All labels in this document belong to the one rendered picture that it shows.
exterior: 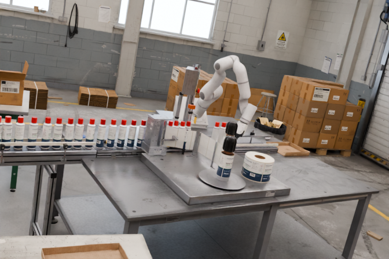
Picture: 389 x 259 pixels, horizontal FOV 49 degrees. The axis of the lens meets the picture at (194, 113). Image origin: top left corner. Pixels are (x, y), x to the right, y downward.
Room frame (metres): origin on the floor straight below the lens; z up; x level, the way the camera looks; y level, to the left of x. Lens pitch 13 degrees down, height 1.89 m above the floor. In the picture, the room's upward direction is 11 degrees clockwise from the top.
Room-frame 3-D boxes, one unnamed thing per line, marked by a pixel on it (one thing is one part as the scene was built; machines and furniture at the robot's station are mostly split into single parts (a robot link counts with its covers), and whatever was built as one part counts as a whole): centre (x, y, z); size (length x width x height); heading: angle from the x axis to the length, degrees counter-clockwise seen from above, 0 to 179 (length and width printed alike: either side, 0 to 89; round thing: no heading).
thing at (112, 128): (2.76, 0.53, 0.98); 0.05 x 0.05 x 0.20
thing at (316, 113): (7.08, -2.03, 0.57); 1.20 x 0.85 x 1.14; 115
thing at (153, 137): (2.85, 0.23, 1.01); 0.14 x 0.13 x 0.26; 124
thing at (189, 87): (3.17, 0.07, 1.38); 0.17 x 0.10 x 0.19; 179
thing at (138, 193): (3.15, -0.23, 0.82); 2.10 x 1.50 x 0.02; 124
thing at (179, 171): (2.72, -0.21, 0.86); 0.80 x 0.67 x 0.05; 124
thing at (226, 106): (7.13, -0.06, 0.45); 1.20 x 0.84 x 0.89; 24
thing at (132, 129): (2.84, 0.40, 0.98); 0.05 x 0.05 x 0.20
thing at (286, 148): (3.72, -0.89, 0.85); 0.30 x 0.26 x 0.04; 124
